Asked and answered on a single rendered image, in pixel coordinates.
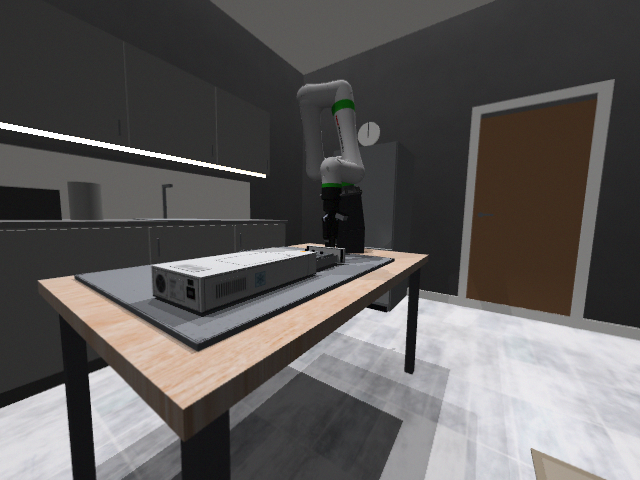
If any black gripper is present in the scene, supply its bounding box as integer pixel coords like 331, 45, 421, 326
322, 200, 339, 248

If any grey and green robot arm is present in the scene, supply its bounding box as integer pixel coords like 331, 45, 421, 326
297, 80, 365, 200

